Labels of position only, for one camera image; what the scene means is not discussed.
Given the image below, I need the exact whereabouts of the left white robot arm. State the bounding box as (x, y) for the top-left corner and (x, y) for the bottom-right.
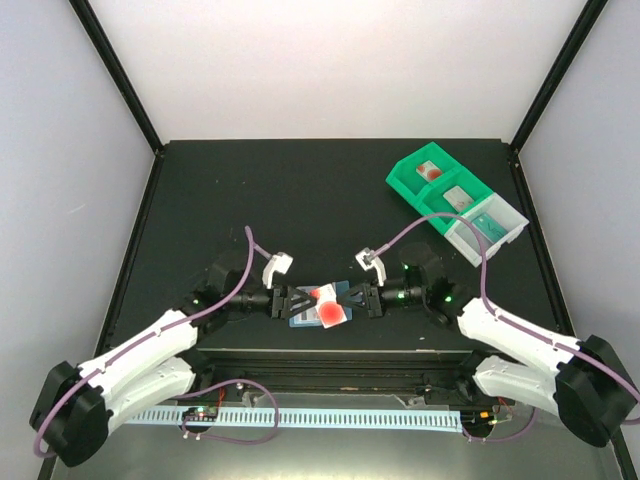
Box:
(29, 252), (317, 466)

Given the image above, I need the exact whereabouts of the teal card in bin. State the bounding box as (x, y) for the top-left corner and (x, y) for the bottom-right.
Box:
(472, 213), (507, 244)

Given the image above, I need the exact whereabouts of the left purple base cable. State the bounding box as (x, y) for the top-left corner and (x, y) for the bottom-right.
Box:
(174, 378), (279, 446)

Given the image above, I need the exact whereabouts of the red dot credit card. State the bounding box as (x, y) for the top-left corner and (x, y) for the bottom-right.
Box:
(310, 284), (347, 329)

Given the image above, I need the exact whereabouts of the left black frame post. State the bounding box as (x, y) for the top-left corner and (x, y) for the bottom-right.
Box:
(69, 0), (164, 155)

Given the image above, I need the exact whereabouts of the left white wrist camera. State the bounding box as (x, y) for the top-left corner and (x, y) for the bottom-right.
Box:
(262, 252), (293, 289)

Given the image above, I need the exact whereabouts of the white card in bin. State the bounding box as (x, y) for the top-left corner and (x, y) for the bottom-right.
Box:
(443, 185), (474, 212)

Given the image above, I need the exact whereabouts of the red dot card in bin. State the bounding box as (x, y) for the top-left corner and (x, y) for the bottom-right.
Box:
(416, 161), (443, 183)

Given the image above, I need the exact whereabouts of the black front rail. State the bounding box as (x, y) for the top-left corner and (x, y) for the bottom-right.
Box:
(200, 348), (471, 394)

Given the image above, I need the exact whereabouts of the right black frame post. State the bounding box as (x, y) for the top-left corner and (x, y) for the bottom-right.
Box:
(510, 0), (608, 154)

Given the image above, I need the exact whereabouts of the white slotted cable duct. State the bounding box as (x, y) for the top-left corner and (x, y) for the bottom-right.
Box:
(128, 405), (462, 433)

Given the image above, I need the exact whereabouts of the clear white bin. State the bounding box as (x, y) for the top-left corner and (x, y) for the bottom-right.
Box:
(445, 193), (529, 267)

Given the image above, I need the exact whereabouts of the white striped credit card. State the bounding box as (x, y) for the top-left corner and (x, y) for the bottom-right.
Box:
(289, 307), (322, 328)

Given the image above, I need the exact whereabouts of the left small circuit board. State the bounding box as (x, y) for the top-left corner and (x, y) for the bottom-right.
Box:
(182, 406), (218, 422)

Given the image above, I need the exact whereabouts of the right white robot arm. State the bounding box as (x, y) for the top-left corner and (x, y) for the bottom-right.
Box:
(338, 243), (639, 448)

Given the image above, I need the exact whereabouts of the black frame post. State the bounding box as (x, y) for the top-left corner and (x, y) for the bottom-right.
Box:
(69, 0), (164, 155)
(510, 0), (608, 154)

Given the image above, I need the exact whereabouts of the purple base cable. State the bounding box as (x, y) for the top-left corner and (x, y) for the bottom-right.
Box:
(174, 378), (279, 446)
(460, 409), (539, 445)

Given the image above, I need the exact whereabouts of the blue card holder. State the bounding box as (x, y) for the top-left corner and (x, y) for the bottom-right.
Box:
(288, 280), (356, 329)

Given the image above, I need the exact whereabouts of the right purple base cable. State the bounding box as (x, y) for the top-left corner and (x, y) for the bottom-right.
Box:
(460, 409), (539, 445)

